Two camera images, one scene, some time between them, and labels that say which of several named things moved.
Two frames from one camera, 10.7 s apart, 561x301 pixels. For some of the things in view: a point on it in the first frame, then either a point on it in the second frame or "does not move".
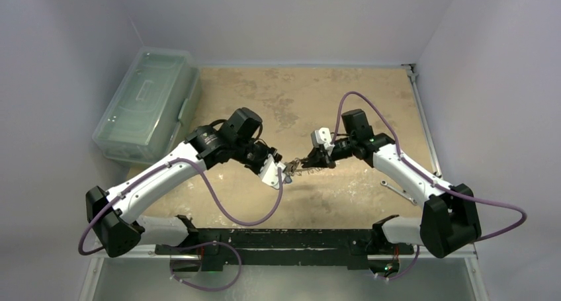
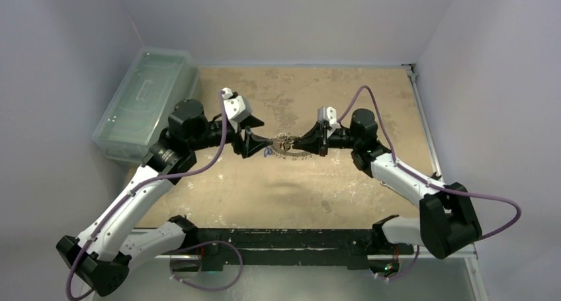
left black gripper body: [256, 154] → [231, 135]
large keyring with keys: [294, 167] → [282, 147]
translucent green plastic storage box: [143, 120] does not move
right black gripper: [315, 157] → [323, 139]
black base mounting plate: [309, 248] does not move
